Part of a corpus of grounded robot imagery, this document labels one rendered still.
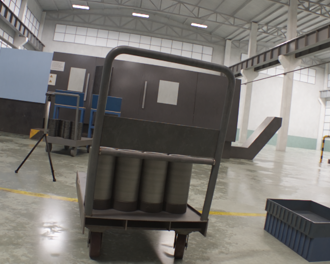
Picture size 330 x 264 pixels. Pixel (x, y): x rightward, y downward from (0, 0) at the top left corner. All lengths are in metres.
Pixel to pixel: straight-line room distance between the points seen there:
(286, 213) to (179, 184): 0.87
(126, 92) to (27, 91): 2.37
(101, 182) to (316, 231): 1.21
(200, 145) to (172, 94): 6.20
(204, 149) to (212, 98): 6.44
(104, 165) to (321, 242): 1.28
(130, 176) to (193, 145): 0.32
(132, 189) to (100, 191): 0.15
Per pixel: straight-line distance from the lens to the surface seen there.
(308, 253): 1.96
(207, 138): 1.37
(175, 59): 1.27
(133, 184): 1.45
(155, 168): 1.46
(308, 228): 1.91
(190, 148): 1.35
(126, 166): 1.43
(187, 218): 1.50
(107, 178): 1.43
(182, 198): 1.54
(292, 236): 2.09
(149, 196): 1.49
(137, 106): 7.41
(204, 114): 7.69
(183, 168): 1.50
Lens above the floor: 0.68
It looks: 1 degrees up
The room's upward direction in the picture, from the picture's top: 7 degrees clockwise
